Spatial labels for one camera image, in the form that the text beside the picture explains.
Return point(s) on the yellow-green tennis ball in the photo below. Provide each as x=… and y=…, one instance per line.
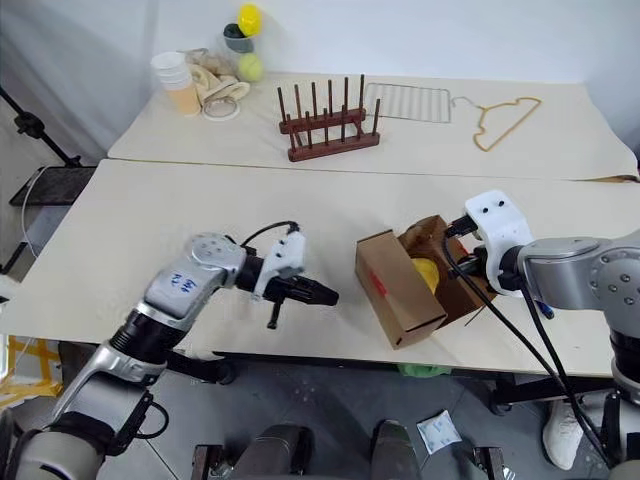
x=250, y=68

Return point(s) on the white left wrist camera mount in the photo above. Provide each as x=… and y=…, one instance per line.
x=287, y=255

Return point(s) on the white shoe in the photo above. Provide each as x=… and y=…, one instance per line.
x=562, y=435

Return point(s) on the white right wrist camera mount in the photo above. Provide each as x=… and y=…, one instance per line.
x=500, y=225

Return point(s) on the yellow toy hard hat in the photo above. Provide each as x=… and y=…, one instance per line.
x=250, y=19

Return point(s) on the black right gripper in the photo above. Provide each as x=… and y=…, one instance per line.
x=477, y=269

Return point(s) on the yellow floor tape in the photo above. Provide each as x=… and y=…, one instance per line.
x=30, y=365

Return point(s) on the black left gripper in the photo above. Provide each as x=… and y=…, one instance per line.
x=285, y=290

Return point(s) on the brown wooden peg rack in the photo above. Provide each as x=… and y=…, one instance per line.
x=325, y=135

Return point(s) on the black tripod stand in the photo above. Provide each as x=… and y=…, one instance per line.
x=35, y=127

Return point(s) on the dark rounded shape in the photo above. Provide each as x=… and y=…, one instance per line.
x=275, y=452
x=392, y=450

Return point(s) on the brown cardboard box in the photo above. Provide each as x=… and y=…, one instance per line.
x=400, y=295

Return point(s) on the black floor mat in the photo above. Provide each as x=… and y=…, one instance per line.
x=55, y=185

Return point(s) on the red tape strip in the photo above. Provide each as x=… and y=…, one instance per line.
x=380, y=285

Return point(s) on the brown metal bracket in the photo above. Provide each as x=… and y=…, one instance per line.
x=205, y=462
x=487, y=465

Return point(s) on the stack of paper cups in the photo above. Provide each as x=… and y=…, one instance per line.
x=175, y=80

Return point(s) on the white blue-printed packet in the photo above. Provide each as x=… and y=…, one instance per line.
x=439, y=432

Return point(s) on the yellow item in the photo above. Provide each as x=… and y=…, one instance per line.
x=427, y=272

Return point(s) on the white tape roll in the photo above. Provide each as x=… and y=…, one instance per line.
x=219, y=112

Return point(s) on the black table frame bar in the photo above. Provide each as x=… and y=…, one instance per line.
x=300, y=364

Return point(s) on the clear plastic container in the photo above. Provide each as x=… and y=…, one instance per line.
x=230, y=55

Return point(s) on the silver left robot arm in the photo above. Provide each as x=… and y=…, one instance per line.
x=185, y=290

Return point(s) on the green item under table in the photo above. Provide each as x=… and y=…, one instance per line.
x=422, y=371

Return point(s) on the beige cloth bundle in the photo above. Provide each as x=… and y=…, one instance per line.
x=212, y=77

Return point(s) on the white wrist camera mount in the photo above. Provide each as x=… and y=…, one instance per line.
x=287, y=255
x=500, y=225

